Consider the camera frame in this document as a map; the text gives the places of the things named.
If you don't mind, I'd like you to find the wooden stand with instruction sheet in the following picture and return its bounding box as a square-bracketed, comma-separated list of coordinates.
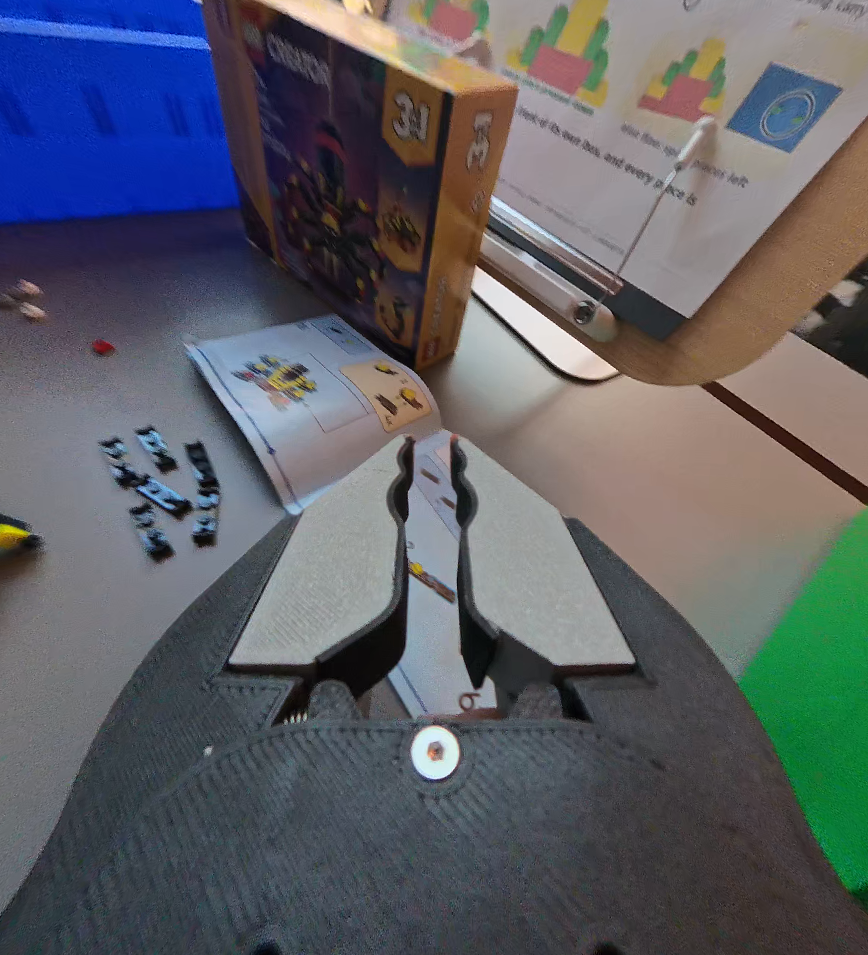
[389, 0, 868, 318]

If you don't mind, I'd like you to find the wooden board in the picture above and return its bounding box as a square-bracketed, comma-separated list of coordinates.
[471, 63, 868, 386]

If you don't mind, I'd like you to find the thin wire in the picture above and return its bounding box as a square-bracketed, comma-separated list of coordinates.
[613, 119, 714, 281]

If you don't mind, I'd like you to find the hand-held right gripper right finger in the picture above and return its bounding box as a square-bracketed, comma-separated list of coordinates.
[449, 433, 638, 691]

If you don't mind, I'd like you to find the lego instruction booklet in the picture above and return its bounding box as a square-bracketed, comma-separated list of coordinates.
[184, 315, 505, 719]

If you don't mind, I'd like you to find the blue plastic bin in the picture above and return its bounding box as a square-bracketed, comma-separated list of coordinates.
[0, 0, 244, 228]

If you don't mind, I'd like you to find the white stand base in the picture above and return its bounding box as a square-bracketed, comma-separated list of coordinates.
[471, 287, 621, 383]

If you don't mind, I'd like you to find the green plastic bin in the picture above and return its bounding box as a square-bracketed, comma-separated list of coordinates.
[740, 481, 868, 955]

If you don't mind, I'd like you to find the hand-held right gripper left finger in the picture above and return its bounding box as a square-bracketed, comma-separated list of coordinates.
[227, 435, 415, 698]

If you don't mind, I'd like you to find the group of black lego pieces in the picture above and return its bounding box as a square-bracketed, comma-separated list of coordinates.
[98, 425, 222, 561]

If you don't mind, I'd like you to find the lego set box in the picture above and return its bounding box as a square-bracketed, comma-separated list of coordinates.
[202, 0, 519, 372]

